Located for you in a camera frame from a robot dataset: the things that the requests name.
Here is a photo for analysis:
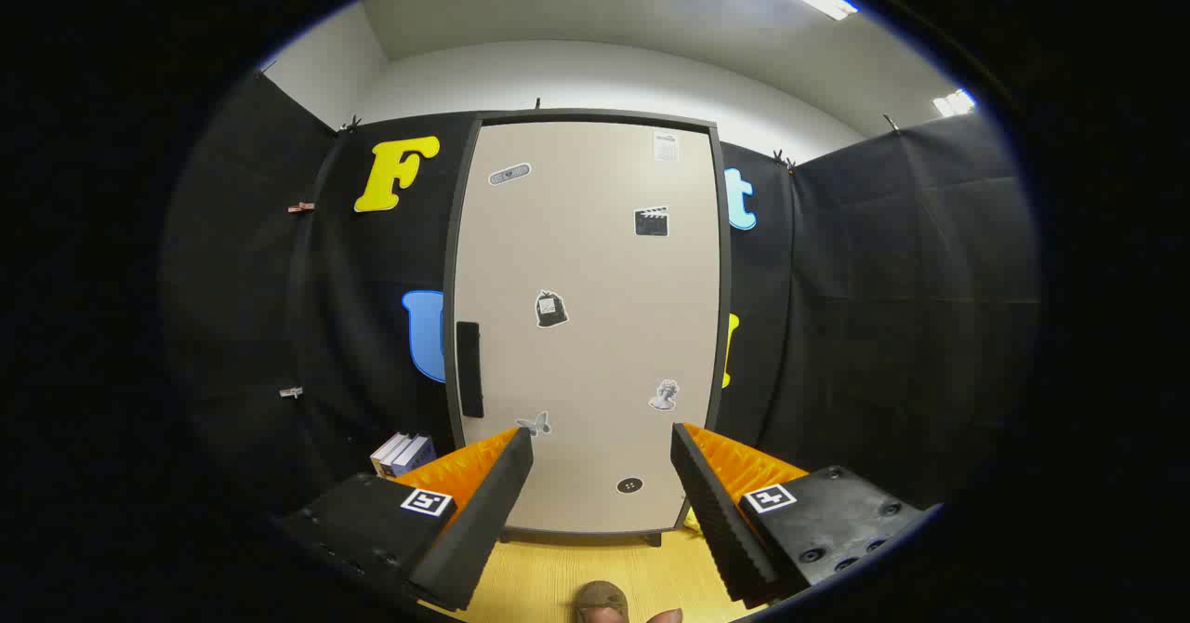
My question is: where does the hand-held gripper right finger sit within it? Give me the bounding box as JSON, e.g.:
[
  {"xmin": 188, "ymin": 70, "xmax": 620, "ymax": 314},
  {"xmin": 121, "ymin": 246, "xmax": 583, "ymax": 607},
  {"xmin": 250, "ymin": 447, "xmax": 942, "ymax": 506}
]
[{"xmin": 671, "ymin": 422, "xmax": 931, "ymax": 608}]

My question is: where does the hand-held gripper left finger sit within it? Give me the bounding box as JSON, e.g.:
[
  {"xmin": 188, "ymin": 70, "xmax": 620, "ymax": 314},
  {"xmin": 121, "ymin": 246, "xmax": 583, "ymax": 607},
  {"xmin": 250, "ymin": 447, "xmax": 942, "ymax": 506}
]
[{"xmin": 279, "ymin": 428, "xmax": 536, "ymax": 613}]

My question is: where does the dark grey shoe cabinet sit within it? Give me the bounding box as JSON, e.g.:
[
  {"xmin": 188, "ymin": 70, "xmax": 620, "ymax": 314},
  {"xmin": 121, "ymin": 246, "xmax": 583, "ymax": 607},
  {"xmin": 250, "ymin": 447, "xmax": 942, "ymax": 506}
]
[{"xmin": 443, "ymin": 109, "xmax": 734, "ymax": 549}]

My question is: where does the black door handle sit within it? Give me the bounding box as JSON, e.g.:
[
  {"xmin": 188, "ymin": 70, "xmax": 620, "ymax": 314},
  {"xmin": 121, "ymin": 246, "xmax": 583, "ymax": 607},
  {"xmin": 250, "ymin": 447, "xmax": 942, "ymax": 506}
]
[{"xmin": 456, "ymin": 321, "xmax": 486, "ymax": 419}]

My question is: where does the white book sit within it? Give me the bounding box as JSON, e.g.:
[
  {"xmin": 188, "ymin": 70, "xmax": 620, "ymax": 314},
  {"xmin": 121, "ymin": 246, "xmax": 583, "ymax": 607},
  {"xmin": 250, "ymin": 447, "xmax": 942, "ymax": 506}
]
[{"xmin": 370, "ymin": 432, "xmax": 410, "ymax": 477}]

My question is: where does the black backdrop cloth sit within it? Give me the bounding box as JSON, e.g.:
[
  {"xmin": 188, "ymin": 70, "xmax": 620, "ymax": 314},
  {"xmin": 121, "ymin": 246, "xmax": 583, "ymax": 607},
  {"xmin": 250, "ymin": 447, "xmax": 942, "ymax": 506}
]
[{"xmin": 158, "ymin": 70, "xmax": 1040, "ymax": 550}]

